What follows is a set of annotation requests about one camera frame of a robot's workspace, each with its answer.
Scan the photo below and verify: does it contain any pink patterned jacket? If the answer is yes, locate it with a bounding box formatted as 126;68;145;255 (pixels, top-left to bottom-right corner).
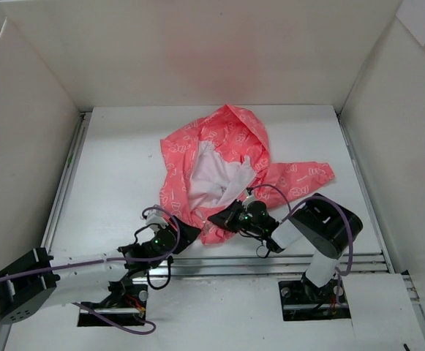
159;105;335;245

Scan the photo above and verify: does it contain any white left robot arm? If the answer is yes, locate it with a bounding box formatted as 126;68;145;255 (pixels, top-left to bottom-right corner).
0;217;200;324

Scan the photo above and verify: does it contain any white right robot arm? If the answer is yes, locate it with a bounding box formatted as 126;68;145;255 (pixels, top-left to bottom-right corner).
208;193;364;302

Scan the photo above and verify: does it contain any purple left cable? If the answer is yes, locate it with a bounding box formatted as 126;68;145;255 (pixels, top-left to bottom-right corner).
0;206;179;335

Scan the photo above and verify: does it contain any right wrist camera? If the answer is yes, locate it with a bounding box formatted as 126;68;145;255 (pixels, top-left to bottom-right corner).
242;187;256;207

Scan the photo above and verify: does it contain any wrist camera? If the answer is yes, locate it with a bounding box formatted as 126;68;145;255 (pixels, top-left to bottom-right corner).
242;187;256;207
141;205;168;228

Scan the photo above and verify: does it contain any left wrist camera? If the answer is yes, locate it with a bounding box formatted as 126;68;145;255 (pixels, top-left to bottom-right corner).
141;205;168;228

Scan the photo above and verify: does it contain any aluminium front rail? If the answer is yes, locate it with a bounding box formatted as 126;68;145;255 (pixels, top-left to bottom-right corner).
36;249;396;279

